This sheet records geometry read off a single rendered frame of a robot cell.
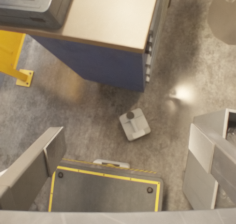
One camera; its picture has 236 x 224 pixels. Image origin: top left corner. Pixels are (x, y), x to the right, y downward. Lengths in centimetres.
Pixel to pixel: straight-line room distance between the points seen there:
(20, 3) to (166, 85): 112
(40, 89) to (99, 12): 125
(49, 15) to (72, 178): 92
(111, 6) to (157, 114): 99
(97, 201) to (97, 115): 63
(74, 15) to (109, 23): 10
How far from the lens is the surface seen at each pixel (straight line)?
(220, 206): 123
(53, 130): 16
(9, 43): 163
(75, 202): 118
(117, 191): 108
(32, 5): 49
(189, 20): 164
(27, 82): 174
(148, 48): 68
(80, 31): 48
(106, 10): 49
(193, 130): 17
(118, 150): 135
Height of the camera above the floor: 133
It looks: 78 degrees down
